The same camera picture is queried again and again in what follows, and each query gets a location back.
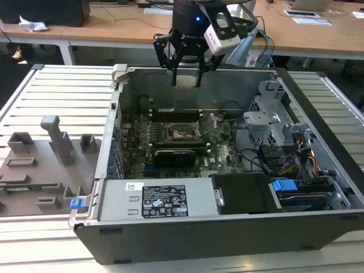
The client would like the blue case latch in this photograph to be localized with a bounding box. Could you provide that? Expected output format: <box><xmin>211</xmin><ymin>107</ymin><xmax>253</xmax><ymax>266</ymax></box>
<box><xmin>69</xmin><ymin>198</ymin><xmax>86</xmax><ymax>212</ymax></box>

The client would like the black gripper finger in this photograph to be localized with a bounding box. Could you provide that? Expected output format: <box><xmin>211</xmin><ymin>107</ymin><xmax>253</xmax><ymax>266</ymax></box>
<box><xmin>153</xmin><ymin>33</ymin><xmax>183</xmax><ymax>86</ymax></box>
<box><xmin>196</xmin><ymin>53</ymin><xmax>225</xmax><ymax>88</ymax></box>

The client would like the green RAM stick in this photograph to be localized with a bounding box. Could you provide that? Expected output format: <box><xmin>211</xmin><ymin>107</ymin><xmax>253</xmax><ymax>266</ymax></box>
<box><xmin>3</xmin><ymin>183</ymin><xmax>59</xmax><ymax>191</ymax></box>

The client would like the green motherboard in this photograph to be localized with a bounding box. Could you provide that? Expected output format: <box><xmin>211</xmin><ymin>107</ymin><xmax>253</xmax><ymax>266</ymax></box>
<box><xmin>119</xmin><ymin>110</ymin><xmax>248</xmax><ymax>180</ymax></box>

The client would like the silver laptop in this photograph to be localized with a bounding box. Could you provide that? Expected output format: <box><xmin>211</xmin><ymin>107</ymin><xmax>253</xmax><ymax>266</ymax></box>
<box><xmin>291</xmin><ymin>0</ymin><xmax>333</xmax><ymax>11</ymax></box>

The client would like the black graphics card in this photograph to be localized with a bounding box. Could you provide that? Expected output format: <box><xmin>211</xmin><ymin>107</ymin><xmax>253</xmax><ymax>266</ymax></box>
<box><xmin>153</xmin><ymin>149</ymin><xmax>197</xmax><ymax>168</ymax></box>

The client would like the crumpled white paper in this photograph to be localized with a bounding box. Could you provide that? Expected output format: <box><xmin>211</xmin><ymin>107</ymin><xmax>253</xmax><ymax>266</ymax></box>
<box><xmin>18</xmin><ymin>14</ymin><xmax>49</xmax><ymax>32</ymax></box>

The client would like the grey parts rack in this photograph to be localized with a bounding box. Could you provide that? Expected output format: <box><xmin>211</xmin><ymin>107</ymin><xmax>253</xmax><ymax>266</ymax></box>
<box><xmin>0</xmin><ymin>115</ymin><xmax>102</xmax><ymax>218</ymax></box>

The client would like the black RAM slot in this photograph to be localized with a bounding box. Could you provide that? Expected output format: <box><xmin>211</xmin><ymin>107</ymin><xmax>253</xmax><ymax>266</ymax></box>
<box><xmin>152</xmin><ymin>144</ymin><xmax>208</xmax><ymax>150</ymax></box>
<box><xmin>152</xmin><ymin>141</ymin><xmax>208</xmax><ymax>146</ymax></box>
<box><xmin>153</xmin><ymin>114</ymin><xmax>200</xmax><ymax>120</ymax></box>
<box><xmin>153</xmin><ymin>109</ymin><xmax>200</xmax><ymax>115</ymax></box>

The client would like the blue disk carrier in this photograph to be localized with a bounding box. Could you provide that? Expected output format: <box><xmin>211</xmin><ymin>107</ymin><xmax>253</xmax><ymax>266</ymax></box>
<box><xmin>271</xmin><ymin>178</ymin><xmax>326</xmax><ymax>213</ymax></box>

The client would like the black drive bay cover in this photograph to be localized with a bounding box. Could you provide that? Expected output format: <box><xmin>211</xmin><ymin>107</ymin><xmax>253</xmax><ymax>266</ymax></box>
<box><xmin>212</xmin><ymin>173</ymin><xmax>284</xmax><ymax>216</ymax></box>

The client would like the red yellow wire bundle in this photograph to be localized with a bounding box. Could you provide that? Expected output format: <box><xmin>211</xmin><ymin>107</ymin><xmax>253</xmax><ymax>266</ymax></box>
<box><xmin>284</xmin><ymin>152</ymin><xmax>318</xmax><ymax>176</ymax></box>

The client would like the black open PC case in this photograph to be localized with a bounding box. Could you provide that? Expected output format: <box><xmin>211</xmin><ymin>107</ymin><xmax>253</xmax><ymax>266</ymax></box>
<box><xmin>68</xmin><ymin>64</ymin><xmax>364</xmax><ymax>267</ymax></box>

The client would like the grey case handle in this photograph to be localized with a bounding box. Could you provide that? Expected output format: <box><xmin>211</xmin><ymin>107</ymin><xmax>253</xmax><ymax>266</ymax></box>
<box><xmin>110</xmin><ymin>64</ymin><xmax>134</xmax><ymax>89</ymax></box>

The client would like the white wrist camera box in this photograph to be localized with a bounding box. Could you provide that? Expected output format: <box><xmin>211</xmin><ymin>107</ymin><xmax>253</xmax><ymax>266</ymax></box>
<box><xmin>204</xmin><ymin>13</ymin><xmax>241</xmax><ymax>57</ymax></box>

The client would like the white framed tablet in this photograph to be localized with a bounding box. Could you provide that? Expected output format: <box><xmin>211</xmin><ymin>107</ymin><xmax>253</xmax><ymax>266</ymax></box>
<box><xmin>283</xmin><ymin>10</ymin><xmax>318</xmax><ymax>18</ymax></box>

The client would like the silver power supply unit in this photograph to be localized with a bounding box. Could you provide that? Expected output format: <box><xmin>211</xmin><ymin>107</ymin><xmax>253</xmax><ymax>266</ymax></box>
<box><xmin>98</xmin><ymin>179</ymin><xmax>220</xmax><ymax>222</ymax></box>

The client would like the CPU socket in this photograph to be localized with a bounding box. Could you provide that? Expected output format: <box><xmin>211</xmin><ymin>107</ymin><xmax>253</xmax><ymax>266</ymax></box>
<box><xmin>166</xmin><ymin>122</ymin><xmax>204</xmax><ymax>144</ymax></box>

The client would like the silver drive bracket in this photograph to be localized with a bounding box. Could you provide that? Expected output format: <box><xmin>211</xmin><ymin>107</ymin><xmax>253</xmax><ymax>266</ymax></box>
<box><xmin>281</xmin><ymin>123</ymin><xmax>316</xmax><ymax>148</ymax></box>

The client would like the black computer tower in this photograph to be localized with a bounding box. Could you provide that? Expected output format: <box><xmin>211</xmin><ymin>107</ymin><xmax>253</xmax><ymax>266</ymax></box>
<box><xmin>0</xmin><ymin>0</ymin><xmax>91</xmax><ymax>28</ymax></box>

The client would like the silver drive cage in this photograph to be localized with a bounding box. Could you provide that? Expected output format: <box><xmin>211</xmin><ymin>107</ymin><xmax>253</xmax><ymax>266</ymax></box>
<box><xmin>243</xmin><ymin>79</ymin><xmax>289</xmax><ymax>148</ymax></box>

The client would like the wooden desk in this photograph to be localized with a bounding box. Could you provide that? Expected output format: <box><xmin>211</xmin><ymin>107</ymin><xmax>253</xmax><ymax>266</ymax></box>
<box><xmin>0</xmin><ymin>0</ymin><xmax>364</xmax><ymax>61</ymax></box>

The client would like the blue cable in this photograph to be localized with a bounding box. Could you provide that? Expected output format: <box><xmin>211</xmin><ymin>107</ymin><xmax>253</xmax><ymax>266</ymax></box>
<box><xmin>255</xmin><ymin>28</ymin><xmax>275</xmax><ymax>68</ymax></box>

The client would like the small silver CPU plate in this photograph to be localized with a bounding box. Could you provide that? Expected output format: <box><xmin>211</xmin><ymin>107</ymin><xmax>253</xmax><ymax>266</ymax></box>
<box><xmin>176</xmin><ymin>76</ymin><xmax>198</xmax><ymax>89</ymax></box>

